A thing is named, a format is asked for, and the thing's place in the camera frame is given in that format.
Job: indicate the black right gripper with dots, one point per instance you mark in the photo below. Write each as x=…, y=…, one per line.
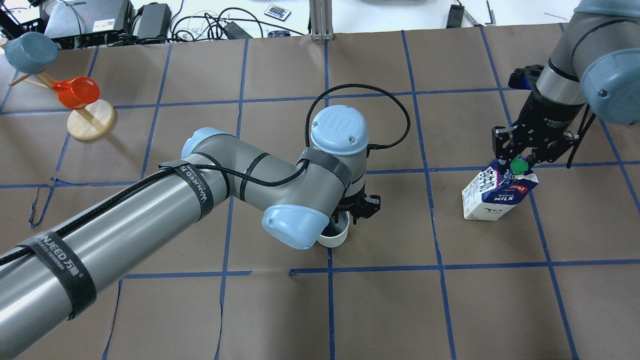
x=549, y=116

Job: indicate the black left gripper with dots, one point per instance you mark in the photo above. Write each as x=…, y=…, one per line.
x=363, y=207

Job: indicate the white plastic cup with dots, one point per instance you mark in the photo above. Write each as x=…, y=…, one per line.
x=336, y=231

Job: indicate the blue white milk carton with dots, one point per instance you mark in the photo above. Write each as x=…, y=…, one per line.
x=490, y=195

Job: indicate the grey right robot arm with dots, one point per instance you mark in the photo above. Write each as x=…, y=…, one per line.
x=593, y=72

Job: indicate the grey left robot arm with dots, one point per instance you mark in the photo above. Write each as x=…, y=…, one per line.
x=55, y=275

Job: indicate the wooden cup stand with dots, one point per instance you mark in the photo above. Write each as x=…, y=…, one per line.
x=83, y=124

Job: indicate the orange plastic cup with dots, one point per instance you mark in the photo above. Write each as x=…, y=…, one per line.
x=76, y=93

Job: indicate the blue-grey plastic cup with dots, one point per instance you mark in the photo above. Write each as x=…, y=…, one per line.
x=31, y=53

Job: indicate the black adapter on desk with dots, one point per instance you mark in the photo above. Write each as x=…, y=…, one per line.
x=455, y=17

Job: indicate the black power adapter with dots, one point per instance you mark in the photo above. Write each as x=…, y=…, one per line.
x=152, y=21

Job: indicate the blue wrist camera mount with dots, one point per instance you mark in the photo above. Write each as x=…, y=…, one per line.
x=525, y=78

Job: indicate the aluminium frame post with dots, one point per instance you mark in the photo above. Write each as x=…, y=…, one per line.
x=321, y=20

